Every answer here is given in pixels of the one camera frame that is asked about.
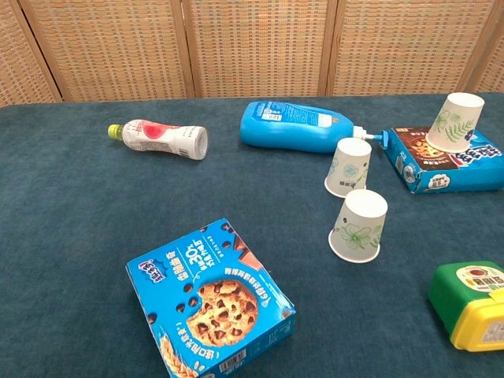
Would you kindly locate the white floral paper cup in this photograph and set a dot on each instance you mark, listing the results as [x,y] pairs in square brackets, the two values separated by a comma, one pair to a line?
[348,165]
[453,122]
[358,224]

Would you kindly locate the blue detergent pump bottle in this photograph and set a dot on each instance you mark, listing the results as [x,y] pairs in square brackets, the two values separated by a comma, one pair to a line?
[283,134]

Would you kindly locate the white pink drink bottle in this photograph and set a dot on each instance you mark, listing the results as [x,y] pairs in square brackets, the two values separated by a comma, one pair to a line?
[157,138]

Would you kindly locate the blue chocolate chip cookie box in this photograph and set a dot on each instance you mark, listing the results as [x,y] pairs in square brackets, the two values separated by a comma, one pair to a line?
[212,299]

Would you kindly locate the woven rattan folding screen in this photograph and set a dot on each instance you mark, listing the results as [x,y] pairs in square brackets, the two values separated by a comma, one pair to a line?
[256,47]

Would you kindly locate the brown and blue cookie box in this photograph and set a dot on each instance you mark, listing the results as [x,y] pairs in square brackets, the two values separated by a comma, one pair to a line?
[411,147]

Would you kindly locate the teal felt table cover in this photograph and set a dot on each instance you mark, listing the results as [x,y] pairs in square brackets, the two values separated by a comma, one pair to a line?
[78,236]

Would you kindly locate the green container with yellow lid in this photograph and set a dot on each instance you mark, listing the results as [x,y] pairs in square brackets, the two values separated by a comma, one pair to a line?
[453,291]

